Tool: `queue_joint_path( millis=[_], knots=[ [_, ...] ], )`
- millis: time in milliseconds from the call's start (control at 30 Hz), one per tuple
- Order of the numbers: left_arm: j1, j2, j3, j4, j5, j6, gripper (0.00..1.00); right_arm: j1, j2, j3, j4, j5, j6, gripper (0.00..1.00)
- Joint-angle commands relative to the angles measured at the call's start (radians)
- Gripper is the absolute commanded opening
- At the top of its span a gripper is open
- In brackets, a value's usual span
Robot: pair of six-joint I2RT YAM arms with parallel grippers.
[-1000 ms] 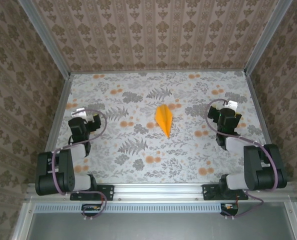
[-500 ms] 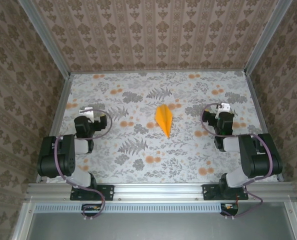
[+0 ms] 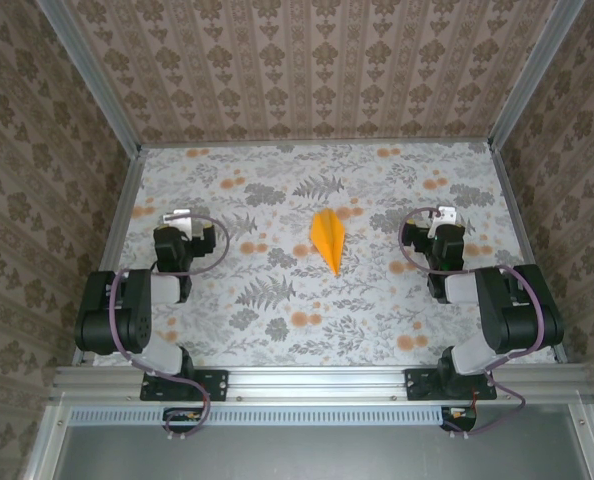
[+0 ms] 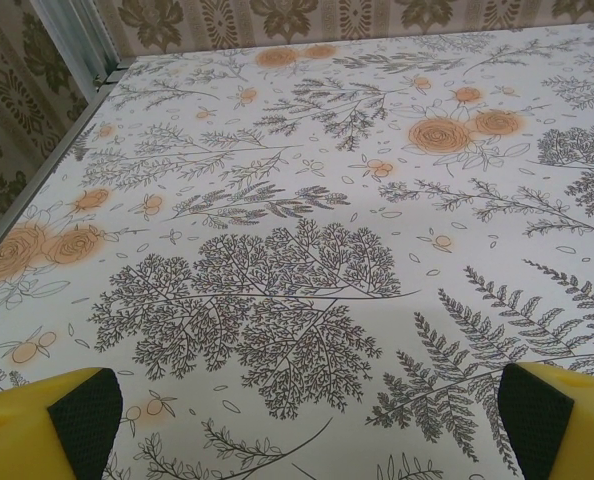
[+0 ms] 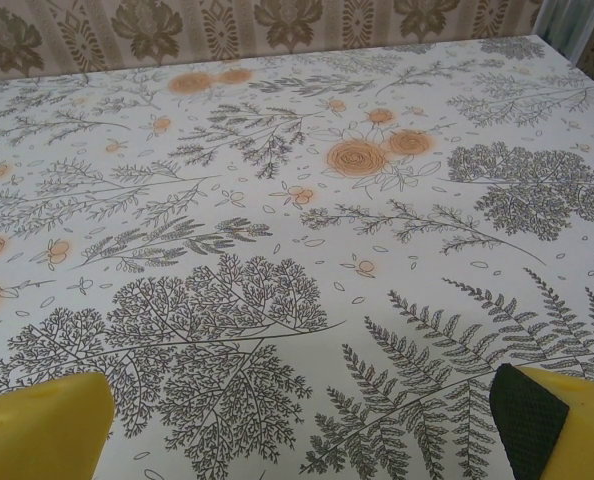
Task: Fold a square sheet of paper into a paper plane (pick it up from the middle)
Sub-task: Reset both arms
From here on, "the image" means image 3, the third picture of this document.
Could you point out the grey metal panel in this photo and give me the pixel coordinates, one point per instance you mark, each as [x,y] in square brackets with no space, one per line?
[317,450]

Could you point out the aluminium upright post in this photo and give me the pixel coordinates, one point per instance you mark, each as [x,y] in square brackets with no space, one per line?
[89,75]
[537,75]

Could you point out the aluminium side rail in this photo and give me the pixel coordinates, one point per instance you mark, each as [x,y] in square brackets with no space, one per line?
[519,225]
[119,225]

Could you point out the small circuit board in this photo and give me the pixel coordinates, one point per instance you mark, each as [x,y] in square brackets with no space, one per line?
[182,416]
[459,416]

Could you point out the aluminium frame cross rail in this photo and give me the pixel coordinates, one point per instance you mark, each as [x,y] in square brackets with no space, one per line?
[317,382]

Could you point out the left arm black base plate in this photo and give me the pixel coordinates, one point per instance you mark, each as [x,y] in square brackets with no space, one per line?
[214,385]

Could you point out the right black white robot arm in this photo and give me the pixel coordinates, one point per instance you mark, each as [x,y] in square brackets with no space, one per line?
[517,310]

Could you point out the floral table cover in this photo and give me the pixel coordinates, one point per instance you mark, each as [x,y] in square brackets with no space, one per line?
[277,165]

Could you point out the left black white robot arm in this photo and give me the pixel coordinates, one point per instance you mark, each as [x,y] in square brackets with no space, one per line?
[127,305]

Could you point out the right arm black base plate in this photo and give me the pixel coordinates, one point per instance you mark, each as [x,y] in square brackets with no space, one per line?
[419,385]

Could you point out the orange paper sheet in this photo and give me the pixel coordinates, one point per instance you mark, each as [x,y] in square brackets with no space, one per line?
[329,240]

